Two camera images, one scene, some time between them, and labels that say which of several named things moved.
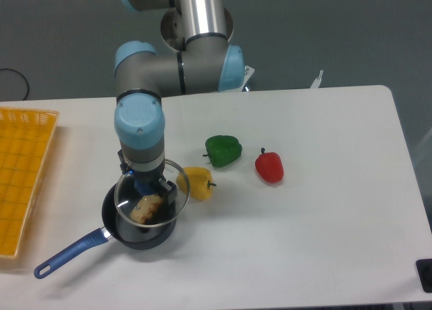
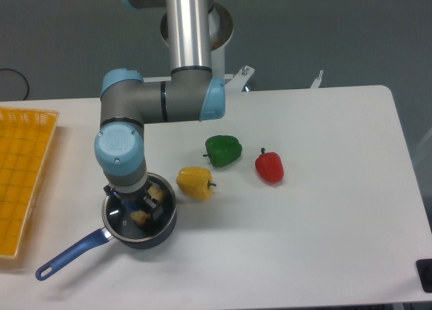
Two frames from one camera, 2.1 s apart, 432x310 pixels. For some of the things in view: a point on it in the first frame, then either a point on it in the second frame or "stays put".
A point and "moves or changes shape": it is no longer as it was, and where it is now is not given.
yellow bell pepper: [196, 182] stays put
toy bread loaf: [145, 207] stays put
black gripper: [153, 175] → [136, 200]
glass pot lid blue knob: [152, 211] moves or changes shape
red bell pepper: [269, 166] stays put
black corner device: [424, 267] stays put
